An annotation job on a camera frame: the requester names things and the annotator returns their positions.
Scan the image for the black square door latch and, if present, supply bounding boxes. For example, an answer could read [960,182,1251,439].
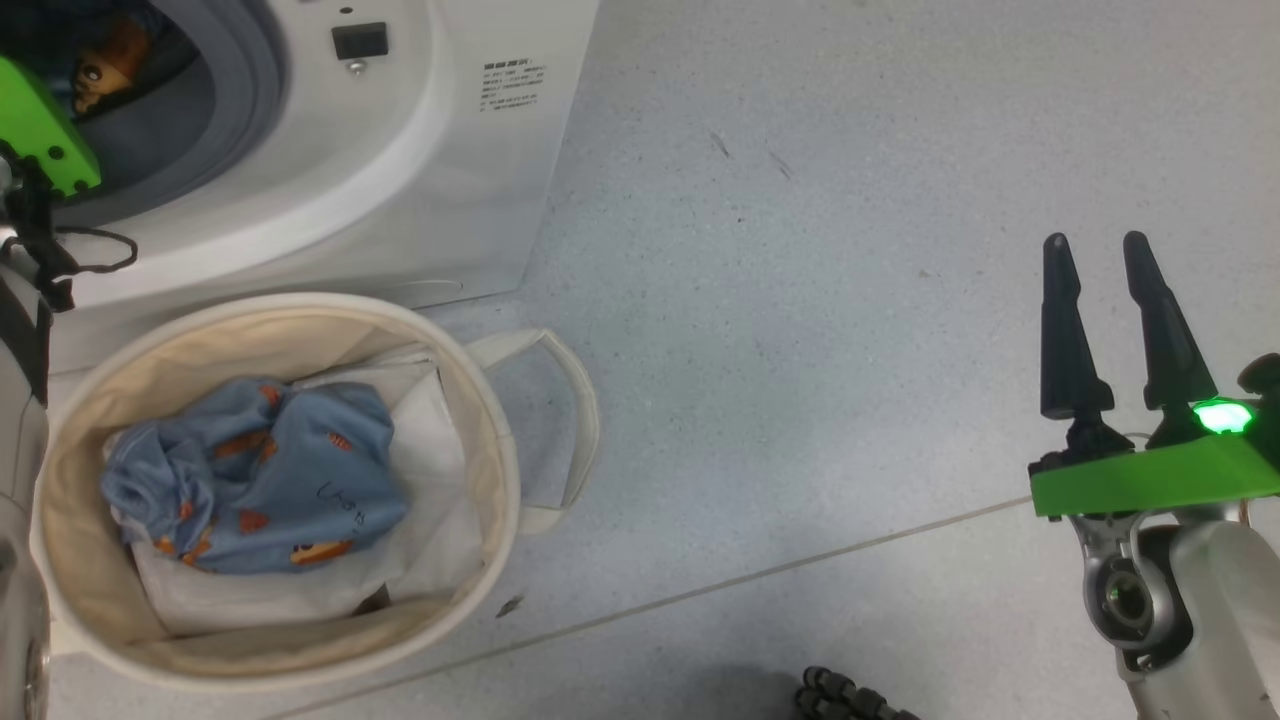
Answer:
[332,22,390,62]

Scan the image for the black ribbed cable bundle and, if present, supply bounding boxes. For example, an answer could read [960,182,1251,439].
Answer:
[795,665,923,720]

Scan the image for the black text warning sticker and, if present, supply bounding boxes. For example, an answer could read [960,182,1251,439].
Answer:
[479,57,542,112]

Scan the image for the thin black left gripper cable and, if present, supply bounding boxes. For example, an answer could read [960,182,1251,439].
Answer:
[3,175,139,313]

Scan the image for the white washing machine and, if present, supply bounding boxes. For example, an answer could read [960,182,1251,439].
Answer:
[0,0,601,379]

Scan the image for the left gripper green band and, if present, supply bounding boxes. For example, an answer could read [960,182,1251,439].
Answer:
[0,55,104,199]

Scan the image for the cream canvas laundry basket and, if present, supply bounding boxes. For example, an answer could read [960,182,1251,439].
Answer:
[28,292,601,693]

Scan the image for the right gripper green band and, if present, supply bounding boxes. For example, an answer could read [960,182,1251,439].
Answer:
[1029,231,1280,519]

